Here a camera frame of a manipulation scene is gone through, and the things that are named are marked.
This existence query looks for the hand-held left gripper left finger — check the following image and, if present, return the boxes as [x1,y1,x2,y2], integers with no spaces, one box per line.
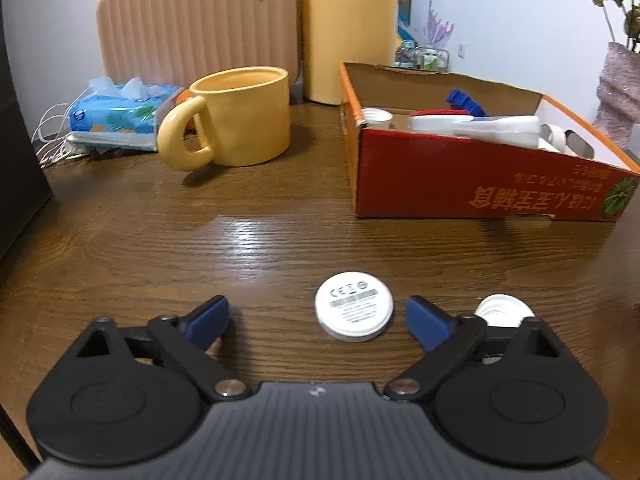
[70,296,251,403]

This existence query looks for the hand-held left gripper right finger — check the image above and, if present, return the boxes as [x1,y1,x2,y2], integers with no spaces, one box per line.
[384,296,566,403]

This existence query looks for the white round disc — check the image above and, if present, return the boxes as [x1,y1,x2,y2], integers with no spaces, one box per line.
[314,270,396,344]

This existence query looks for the white ribbed cap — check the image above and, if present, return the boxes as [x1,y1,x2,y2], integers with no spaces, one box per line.
[474,294,536,331]

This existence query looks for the red cardboard box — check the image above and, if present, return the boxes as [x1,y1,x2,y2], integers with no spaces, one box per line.
[338,61,640,222]

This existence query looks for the red and white lint brush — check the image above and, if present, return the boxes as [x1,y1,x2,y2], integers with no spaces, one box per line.
[407,108,476,133]

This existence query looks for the large white plastic bottle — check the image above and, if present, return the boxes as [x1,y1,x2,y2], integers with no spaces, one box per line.
[452,116,543,148]

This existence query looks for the white bottle cap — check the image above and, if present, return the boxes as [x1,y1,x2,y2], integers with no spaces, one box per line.
[360,108,394,130]

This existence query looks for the blue bottle cap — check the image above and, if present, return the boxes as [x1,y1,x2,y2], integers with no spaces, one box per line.
[446,89,488,117]

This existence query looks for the yellow ceramic mug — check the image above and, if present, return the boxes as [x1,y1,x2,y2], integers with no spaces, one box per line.
[157,66,292,171]

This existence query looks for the blue tissue pack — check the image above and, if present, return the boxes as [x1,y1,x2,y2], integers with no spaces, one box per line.
[69,76,185,153]

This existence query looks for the black paper bag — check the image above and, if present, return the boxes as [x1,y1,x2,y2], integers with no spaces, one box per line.
[0,75,54,261]

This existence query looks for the pink textured vase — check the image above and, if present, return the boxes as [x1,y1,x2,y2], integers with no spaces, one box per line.
[595,41,640,150]

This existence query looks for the pink ribbed suitcase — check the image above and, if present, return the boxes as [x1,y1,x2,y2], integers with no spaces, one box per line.
[96,0,302,92]

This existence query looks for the yellow thermos jug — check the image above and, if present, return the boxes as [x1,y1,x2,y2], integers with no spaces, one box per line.
[301,0,421,106]

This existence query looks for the white cables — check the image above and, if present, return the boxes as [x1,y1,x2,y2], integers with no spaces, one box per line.
[31,102,81,168]

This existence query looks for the wire storage cart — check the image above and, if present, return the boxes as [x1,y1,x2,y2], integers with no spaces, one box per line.
[397,45,451,72]

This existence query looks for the purple coral wall decal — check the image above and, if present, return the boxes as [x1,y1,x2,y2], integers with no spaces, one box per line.
[424,0,455,51]

